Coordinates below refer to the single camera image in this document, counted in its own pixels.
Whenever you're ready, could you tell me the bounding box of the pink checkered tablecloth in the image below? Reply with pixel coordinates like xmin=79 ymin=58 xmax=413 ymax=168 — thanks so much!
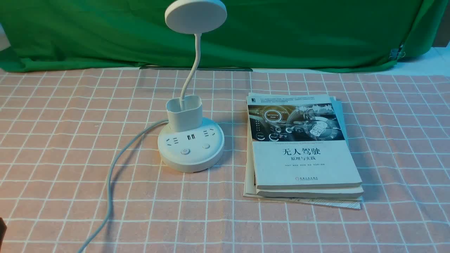
xmin=0 ymin=69 xmax=450 ymax=253

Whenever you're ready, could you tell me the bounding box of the white lamp power cable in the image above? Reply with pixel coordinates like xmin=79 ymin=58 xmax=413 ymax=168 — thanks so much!
xmin=77 ymin=119 xmax=169 ymax=253

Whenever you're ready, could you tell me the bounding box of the top book self-driving cover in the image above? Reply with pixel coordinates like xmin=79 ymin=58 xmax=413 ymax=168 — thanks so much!
xmin=247 ymin=93 xmax=363 ymax=190

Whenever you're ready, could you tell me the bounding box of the white desk lamp with sockets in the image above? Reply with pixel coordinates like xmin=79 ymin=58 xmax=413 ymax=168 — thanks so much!
xmin=157 ymin=0 xmax=227 ymax=173

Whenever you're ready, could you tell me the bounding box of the green backdrop cloth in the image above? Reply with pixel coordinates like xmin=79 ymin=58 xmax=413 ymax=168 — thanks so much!
xmin=0 ymin=0 xmax=448 ymax=72

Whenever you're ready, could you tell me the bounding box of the metal binder clip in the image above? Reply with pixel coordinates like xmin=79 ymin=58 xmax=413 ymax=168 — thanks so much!
xmin=389 ymin=45 xmax=405 ymax=61

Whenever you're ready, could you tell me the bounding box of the middle white book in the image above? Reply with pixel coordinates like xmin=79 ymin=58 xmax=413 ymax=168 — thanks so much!
xmin=247 ymin=97 xmax=364 ymax=199

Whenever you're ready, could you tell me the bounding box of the bottom thin paper booklet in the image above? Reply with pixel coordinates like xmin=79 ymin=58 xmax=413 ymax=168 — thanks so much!
xmin=243 ymin=101 xmax=362 ymax=210

